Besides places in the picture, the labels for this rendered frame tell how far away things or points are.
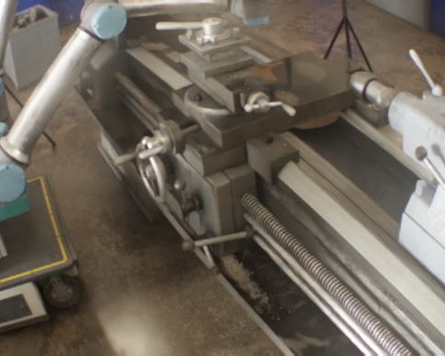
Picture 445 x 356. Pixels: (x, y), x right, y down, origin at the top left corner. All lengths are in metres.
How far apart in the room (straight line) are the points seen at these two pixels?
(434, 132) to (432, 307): 0.41
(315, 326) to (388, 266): 0.49
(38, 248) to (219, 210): 0.92
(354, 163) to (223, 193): 0.45
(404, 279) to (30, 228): 1.67
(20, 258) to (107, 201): 0.86
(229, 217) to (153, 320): 0.78
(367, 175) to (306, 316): 0.48
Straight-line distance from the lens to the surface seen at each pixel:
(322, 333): 1.77
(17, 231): 2.50
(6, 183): 1.80
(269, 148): 1.66
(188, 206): 1.81
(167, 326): 2.36
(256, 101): 1.61
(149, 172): 1.93
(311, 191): 1.57
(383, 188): 1.79
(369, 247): 1.41
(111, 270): 2.64
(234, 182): 1.70
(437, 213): 1.31
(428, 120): 1.31
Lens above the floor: 1.80
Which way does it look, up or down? 37 degrees down
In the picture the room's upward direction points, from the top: 7 degrees counter-clockwise
